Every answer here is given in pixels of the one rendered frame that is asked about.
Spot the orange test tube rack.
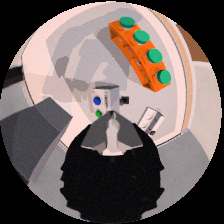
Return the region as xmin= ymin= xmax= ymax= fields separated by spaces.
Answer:
xmin=109 ymin=20 xmax=171 ymax=92

